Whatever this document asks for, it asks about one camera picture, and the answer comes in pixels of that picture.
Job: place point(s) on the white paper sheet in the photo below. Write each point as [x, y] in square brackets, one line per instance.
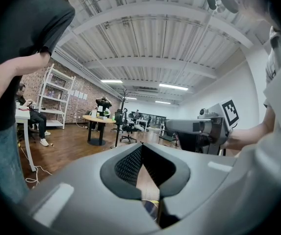
[85, 96]
[75, 94]
[70, 93]
[80, 95]

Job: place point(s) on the white table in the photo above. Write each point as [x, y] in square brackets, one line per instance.
[22, 115]

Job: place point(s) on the ceiling air conditioner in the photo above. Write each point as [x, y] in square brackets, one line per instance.
[147, 90]

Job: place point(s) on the white desk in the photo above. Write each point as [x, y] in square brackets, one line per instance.
[141, 121]

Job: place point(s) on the white box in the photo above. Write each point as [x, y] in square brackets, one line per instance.
[100, 109]

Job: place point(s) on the person's grey shirt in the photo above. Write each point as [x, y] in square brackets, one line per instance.
[277, 155]

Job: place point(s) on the potted plant white pot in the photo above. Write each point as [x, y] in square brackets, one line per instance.
[106, 111]

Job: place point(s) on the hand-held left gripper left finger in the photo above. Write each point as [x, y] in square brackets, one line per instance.
[81, 192]

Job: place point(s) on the round fisheye camera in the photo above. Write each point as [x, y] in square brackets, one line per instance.
[203, 111]

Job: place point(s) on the person's right forearm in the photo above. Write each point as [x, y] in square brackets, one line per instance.
[248, 134]

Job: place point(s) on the black office chair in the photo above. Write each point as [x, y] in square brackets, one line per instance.
[129, 126]

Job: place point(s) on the ceiling light panel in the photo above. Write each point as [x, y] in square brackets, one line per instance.
[173, 86]
[162, 102]
[131, 98]
[111, 81]

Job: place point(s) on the white cylinder container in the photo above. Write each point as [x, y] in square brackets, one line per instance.
[94, 113]

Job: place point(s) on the black coat rack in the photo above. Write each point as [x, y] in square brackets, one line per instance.
[121, 106]

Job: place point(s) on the white shelf unit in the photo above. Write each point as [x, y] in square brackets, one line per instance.
[57, 99]

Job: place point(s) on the black visitor chair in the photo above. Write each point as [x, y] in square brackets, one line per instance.
[168, 137]

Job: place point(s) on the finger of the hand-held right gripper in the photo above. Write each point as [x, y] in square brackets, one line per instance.
[191, 125]

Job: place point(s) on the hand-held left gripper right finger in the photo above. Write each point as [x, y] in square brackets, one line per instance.
[204, 180]

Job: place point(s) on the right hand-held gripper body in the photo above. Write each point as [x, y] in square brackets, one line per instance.
[224, 121]

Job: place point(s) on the round wooden table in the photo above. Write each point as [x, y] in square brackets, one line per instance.
[98, 118]

